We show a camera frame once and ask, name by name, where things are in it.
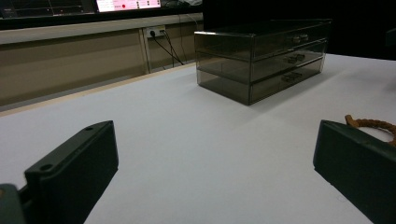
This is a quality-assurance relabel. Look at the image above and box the smoked acrylic drawer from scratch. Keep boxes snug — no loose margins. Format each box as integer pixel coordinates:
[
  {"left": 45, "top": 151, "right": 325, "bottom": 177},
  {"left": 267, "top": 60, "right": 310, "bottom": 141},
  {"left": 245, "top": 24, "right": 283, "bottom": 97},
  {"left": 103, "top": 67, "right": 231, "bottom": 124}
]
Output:
[
  {"left": 250, "top": 40, "right": 329, "bottom": 83},
  {"left": 252, "top": 21, "right": 332, "bottom": 61},
  {"left": 249, "top": 58, "right": 326, "bottom": 105}
]

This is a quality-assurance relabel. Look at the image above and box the smoked acrylic drawer organizer frame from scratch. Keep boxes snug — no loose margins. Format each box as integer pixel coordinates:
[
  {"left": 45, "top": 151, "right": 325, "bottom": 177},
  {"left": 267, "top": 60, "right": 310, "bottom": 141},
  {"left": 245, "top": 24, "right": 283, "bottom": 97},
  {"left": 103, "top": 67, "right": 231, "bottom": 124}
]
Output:
[{"left": 193, "top": 18, "right": 333, "bottom": 106}]

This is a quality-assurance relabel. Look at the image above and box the brown braided rope bracelet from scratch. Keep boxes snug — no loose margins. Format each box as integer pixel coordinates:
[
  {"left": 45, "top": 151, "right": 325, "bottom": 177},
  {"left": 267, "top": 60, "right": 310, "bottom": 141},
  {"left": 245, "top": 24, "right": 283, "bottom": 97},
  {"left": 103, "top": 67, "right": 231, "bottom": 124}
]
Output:
[{"left": 344, "top": 114, "right": 396, "bottom": 147}]

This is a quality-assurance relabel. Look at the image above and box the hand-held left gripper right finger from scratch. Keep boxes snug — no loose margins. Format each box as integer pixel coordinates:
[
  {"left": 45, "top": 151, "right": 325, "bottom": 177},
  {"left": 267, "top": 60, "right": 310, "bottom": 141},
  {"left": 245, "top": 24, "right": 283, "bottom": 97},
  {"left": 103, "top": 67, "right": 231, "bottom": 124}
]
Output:
[{"left": 312, "top": 119, "right": 396, "bottom": 224}]

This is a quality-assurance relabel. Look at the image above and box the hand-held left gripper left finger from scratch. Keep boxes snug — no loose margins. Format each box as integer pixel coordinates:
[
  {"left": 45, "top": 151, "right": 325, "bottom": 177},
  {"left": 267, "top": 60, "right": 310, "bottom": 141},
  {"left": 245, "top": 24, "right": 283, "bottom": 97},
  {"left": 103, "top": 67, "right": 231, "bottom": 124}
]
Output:
[{"left": 18, "top": 119, "right": 120, "bottom": 224}]

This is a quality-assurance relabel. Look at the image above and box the black power cable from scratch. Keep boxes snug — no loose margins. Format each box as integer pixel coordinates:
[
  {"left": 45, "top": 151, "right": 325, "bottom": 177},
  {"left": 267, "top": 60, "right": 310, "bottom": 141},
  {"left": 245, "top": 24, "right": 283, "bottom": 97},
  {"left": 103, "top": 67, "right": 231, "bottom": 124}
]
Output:
[
  {"left": 149, "top": 29, "right": 185, "bottom": 66},
  {"left": 159, "top": 29, "right": 177, "bottom": 68}
]

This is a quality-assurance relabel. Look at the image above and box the dark computer monitor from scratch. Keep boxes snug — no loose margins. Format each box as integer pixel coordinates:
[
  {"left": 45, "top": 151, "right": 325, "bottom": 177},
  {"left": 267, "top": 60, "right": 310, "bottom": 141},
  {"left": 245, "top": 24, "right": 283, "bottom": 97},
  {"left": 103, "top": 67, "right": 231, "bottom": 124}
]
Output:
[{"left": 0, "top": 0, "right": 96, "bottom": 20}]

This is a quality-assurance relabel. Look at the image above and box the white wall socket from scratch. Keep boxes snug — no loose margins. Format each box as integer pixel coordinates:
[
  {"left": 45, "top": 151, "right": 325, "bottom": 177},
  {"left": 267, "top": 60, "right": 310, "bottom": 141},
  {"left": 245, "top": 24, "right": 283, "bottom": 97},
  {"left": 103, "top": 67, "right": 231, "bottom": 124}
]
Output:
[{"left": 145, "top": 25, "right": 167, "bottom": 39}]

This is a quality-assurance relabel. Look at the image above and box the lit computer monitor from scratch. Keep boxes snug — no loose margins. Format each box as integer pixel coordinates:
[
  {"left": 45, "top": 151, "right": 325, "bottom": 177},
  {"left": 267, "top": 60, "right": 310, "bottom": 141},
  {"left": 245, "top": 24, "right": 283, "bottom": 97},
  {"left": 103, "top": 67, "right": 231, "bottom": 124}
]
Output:
[{"left": 95, "top": 0, "right": 163, "bottom": 13}]

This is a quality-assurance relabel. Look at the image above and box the beige wall ledge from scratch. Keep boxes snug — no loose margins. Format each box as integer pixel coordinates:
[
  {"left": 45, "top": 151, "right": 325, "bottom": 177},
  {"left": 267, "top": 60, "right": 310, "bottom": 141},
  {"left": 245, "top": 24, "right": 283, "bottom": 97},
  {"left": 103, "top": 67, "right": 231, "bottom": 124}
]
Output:
[{"left": 0, "top": 12, "right": 205, "bottom": 46}]

